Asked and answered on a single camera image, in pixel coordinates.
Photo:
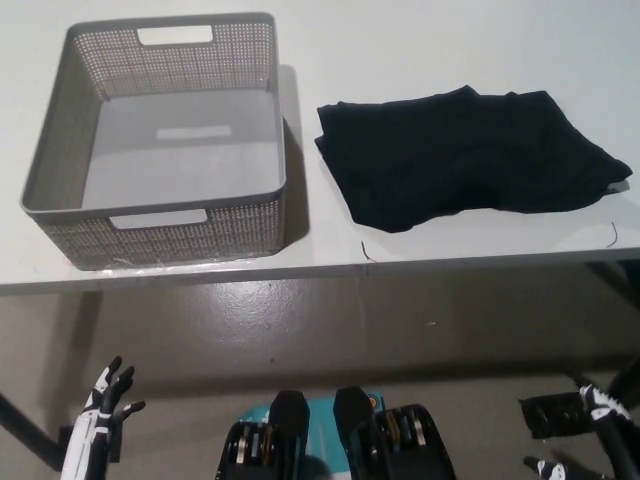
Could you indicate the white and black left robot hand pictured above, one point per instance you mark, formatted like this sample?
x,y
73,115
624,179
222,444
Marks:
x,y
90,435

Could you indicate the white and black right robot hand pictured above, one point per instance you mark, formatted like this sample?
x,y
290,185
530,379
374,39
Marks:
x,y
607,407

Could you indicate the black t-shirt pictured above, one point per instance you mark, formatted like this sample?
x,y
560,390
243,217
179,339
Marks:
x,y
465,155

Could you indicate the black table leg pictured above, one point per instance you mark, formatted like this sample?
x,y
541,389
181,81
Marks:
x,y
30,422

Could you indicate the clear tape strip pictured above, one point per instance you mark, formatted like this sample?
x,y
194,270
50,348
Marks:
x,y
150,265

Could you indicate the black ribbed robot body block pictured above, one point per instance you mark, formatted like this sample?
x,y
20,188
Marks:
x,y
280,435
395,440

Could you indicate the grey perforated plastic basket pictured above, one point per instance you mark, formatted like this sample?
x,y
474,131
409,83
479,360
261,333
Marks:
x,y
180,145

